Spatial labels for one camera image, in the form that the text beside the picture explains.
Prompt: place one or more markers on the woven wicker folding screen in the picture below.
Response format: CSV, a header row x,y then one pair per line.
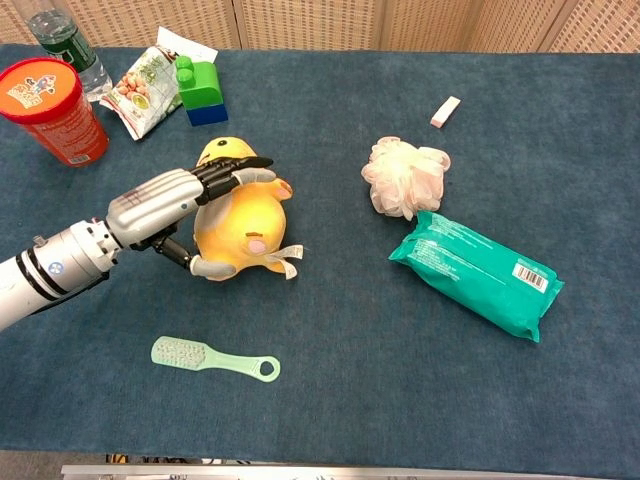
x,y
310,25

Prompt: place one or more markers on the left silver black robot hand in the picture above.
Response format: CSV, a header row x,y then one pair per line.
x,y
150,200

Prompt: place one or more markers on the orange red lidded canister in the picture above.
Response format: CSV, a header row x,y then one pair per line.
x,y
45,100

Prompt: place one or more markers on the blue block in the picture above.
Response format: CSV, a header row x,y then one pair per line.
x,y
207,116

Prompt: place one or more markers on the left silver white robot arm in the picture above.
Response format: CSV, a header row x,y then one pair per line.
x,y
45,270

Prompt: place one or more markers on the mint green plastic brush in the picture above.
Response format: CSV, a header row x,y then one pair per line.
x,y
180,352

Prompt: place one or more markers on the teal wet wipes pack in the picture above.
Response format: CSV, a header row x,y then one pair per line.
x,y
475,275

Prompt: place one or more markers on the small pink rectangular eraser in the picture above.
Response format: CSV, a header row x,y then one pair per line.
x,y
445,112

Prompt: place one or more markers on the pale pink mesh bath loofah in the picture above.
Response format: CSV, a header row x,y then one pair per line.
x,y
405,180

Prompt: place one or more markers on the clear green-label water bottle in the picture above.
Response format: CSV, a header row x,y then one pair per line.
x,y
65,45

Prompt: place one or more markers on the green toy building block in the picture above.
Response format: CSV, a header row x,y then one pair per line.
x,y
200,85

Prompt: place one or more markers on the blue felt table cloth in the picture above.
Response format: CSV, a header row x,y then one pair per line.
x,y
350,390

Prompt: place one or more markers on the yellow plush duck toy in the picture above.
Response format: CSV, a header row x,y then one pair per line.
x,y
250,220

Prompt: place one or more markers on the green white nut snack bag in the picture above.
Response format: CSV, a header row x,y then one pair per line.
x,y
140,90

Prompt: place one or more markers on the aluminium frame rail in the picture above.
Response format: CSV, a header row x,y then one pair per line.
x,y
350,472

